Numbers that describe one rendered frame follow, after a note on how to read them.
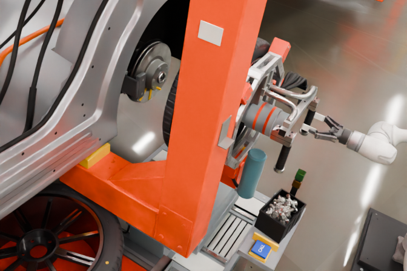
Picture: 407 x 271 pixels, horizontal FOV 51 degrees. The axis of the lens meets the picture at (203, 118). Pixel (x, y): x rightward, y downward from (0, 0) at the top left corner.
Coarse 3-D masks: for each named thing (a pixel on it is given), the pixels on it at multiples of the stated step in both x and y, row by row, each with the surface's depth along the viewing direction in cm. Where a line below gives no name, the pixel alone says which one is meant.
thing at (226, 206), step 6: (234, 192) 253; (228, 198) 249; (234, 198) 247; (222, 204) 244; (228, 204) 245; (222, 210) 241; (228, 210) 245; (216, 216) 236; (222, 216) 237; (210, 222) 232; (216, 222) 230; (210, 228) 229; (210, 234) 229; (204, 240) 222; (198, 246) 216; (192, 252) 221; (198, 252) 221
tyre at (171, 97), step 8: (264, 40) 192; (256, 48) 181; (264, 48) 191; (256, 56) 186; (176, 80) 176; (176, 88) 176; (168, 96) 178; (168, 104) 178; (168, 112) 180; (168, 120) 181; (168, 128) 184; (168, 136) 187; (240, 136) 222
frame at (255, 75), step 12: (264, 60) 184; (276, 60) 185; (252, 72) 174; (264, 72) 175; (276, 72) 202; (252, 84) 173; (276, 84) 211; (252, 96) 175; (264, 96) 218; (240, 108) 172; (240, 120) 174; (240, 144) 215; (252, 144) 216; (228, 156) 182; (240, 156) 207
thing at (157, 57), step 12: (156, 48) 204; (168, 48) 215; (144, 60) 199; (156, 60) 208; (168, 60) 221; (132, 72) 198; (144, 72) 203; (156, 72) 205; (156, 84) 210; (144, 96) 214
